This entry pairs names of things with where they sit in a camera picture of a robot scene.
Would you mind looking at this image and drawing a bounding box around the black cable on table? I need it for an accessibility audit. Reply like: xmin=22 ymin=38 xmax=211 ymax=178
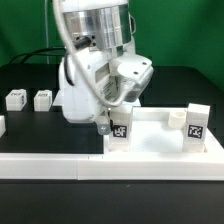
xmin=7 ymin=46 xmax=66 ymax=65

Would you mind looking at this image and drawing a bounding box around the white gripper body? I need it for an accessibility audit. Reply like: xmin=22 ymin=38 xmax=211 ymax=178
xmin=59 ymin=48 xmax=153 ymax=123

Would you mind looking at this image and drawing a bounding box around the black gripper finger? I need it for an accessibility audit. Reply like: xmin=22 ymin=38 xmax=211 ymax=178
xmin=96 ymin=116 xmax=111 ymax=135

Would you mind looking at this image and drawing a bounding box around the white square table top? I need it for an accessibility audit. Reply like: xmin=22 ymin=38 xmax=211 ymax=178
xmin=104 ymin=107 xmax=224 ymax=154

